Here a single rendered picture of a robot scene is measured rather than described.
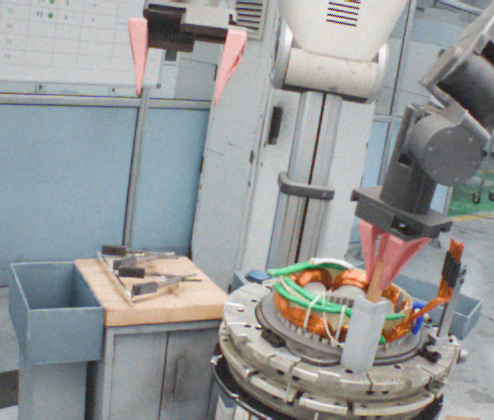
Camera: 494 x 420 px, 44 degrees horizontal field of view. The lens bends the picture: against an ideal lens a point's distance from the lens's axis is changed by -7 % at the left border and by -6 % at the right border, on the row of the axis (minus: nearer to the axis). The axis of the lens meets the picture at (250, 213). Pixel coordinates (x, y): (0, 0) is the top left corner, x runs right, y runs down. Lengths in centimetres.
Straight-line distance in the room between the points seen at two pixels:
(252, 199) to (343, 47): 196
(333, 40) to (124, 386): 71
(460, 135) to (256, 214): 257
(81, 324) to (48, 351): 6
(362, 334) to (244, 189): 242
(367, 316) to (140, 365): 37
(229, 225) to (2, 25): 145
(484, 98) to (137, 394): 64
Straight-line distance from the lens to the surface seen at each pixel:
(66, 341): 89
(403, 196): 67
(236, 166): 315
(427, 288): 121
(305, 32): 120
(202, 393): 102
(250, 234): 313
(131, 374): 95
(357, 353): 74
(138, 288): 89
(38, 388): 95
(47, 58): 291
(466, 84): 66
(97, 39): 300
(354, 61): 121
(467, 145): 59
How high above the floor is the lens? 145
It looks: 16 degrees down
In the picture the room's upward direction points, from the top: 9 degrees clockwise
